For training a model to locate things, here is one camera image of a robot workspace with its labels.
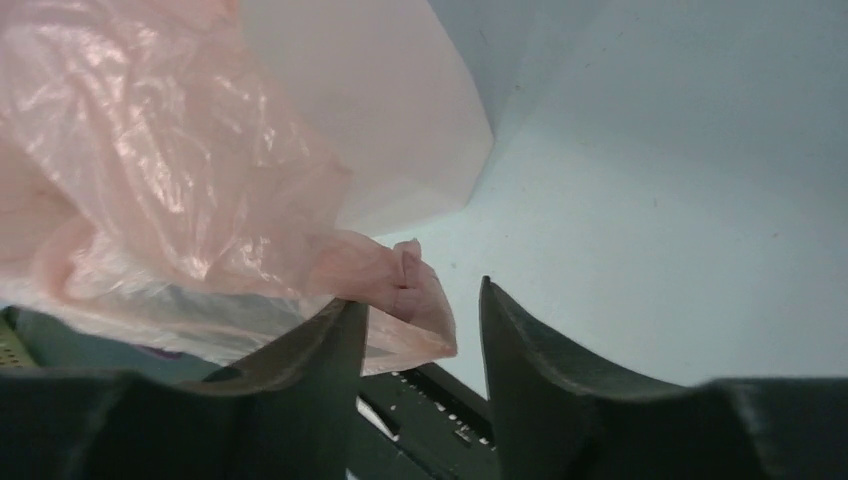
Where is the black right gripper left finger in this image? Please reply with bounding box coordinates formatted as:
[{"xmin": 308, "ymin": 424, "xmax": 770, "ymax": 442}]
[{"xmin": 1, "ymin": 300, "xmax": 368, "ymax": 479}]

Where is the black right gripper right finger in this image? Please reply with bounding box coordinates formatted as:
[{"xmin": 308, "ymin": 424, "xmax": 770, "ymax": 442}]
[{"xmin": 479, "ymin": 278, "xmax": 847, "ymax": 479}]

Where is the pink plastic trash bag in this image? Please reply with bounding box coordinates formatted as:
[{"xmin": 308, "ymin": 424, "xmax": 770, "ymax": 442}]
[{"xmin": 1, "ymin": 1, "xmax": 457, "ymax": 375}]

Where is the white faceted trash bin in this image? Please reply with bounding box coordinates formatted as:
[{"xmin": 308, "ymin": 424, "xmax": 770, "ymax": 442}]
[{"xmin": 240, "ymin": 0, "xmax": 494, "ymax": 236}]

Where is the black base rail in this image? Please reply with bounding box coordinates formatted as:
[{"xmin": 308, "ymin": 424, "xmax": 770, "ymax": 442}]
[{"xmin": 348, "ymin": 364, "xmax": 501, "ymax": 479}]

